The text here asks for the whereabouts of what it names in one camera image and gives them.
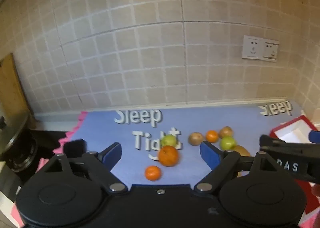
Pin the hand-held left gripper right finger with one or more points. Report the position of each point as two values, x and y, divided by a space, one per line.
210 154

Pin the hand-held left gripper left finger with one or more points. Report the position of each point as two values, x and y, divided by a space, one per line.
113 154

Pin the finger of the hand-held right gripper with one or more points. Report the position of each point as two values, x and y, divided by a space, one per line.
277 143
314 136

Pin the red box white inside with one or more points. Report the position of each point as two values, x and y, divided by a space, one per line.
292 133

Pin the small orange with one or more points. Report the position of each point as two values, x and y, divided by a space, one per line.
212 136

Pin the brown kiwi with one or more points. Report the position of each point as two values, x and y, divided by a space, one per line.
195 138
242 150
226 131

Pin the green apple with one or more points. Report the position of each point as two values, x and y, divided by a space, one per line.
169 140
228 142

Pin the large orange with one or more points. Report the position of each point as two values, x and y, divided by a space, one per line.
168 156

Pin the small tangerine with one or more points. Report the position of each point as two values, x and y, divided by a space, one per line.
153 173

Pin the blue printed mat pink edge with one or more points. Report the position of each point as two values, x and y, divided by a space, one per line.
105 128

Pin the metal pot lid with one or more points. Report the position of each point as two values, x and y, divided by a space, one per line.
15 128

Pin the wooden cutting board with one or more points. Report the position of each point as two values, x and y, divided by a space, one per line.
12 85

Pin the white wall socket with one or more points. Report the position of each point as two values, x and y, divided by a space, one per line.
252 47
270 50

